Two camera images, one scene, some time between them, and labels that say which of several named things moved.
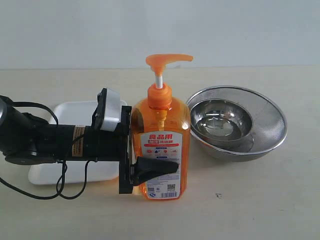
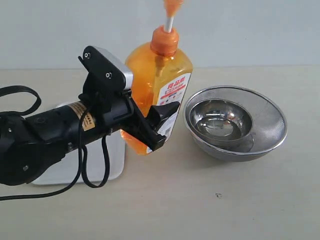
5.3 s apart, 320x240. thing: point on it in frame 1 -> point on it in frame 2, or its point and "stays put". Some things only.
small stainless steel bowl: x=224 y=123 stays put
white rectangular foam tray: x=75 y=113 stays put
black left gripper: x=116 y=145 -> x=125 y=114
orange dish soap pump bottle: x=161 y=129 -> x=160 y=77
